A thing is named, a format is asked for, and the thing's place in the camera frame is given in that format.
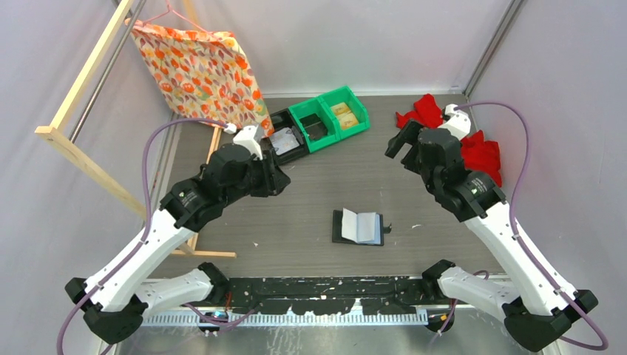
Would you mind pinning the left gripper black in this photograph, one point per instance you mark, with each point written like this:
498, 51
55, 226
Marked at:
274, 180

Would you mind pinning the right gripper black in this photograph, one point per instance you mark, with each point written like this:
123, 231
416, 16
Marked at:
408, 134

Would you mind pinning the dark item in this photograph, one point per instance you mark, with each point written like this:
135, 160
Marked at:
314, 127

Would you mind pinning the black leather card holder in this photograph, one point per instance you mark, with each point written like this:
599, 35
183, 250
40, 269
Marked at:
359, 229

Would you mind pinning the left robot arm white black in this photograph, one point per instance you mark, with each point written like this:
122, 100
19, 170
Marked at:
115, 302

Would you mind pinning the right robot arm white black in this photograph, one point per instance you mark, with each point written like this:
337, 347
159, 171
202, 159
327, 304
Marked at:
540, 306

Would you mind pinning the white cards in tray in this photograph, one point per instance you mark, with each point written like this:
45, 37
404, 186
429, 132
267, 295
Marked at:
284, 141

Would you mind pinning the black tray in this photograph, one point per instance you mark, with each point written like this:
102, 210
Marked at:
280, 120

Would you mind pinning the green bin with yellow packets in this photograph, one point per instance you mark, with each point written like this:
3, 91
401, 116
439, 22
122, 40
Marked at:
346, 94

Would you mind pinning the yellow packets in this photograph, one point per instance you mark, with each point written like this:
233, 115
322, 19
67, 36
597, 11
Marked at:
344, 115

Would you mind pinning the green bin with dark item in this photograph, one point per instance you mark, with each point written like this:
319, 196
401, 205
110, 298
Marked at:
315, 106

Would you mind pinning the red cloth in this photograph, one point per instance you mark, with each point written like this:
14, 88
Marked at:
478, 153

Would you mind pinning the floral fabric bag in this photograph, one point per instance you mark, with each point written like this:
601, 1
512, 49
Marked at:
203, 74

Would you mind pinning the pink hanger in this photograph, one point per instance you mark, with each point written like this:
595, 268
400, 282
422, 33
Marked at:
189, 15

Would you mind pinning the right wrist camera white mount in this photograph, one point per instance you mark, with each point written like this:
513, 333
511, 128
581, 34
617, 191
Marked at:
456, 122

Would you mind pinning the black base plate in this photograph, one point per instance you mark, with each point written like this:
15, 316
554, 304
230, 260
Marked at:
327, 295

